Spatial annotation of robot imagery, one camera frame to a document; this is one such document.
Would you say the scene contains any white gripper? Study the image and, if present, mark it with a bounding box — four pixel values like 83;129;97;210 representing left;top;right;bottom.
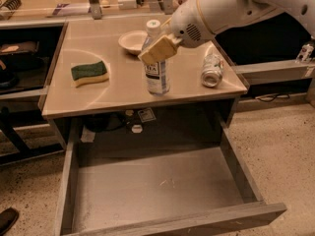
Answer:
138;0;215;65

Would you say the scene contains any clear plastic water bottle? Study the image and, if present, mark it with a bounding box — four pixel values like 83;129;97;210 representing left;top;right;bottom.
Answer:
142;20;170;95

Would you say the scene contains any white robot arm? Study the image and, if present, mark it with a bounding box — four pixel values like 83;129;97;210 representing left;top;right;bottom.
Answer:
139;0;315;65

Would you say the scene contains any grey cabinet with counter top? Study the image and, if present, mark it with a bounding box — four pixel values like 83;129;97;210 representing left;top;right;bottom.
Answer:
38;12;250;149

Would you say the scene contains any small bottle on shelf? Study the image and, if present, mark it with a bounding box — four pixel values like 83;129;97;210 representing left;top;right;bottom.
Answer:
296;39;315;63

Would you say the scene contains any grey wooden open drawer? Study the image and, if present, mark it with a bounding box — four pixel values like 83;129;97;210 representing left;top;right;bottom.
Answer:
54;115;286;236

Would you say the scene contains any white paper bowl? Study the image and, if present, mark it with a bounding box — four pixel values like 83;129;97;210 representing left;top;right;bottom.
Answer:
118;30;147;55

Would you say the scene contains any silver soda can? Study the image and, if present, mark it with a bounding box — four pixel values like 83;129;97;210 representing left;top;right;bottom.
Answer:
201;53;223;88

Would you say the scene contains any green and yellow sponge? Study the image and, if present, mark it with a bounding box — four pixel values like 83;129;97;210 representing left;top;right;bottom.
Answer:
71;61;109;88

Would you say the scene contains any white and purple paper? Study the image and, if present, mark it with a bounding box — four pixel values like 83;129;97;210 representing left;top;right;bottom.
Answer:
48;3;91;18

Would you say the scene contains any black coil spring tool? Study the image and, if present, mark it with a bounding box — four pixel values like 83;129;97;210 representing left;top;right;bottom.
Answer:
0;0;22;20

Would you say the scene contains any black shoe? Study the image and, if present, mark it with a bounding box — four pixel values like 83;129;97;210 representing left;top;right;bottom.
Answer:
0;207;19;236

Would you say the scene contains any black floor cable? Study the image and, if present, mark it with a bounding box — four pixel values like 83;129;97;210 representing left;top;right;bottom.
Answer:
255;92;291;103

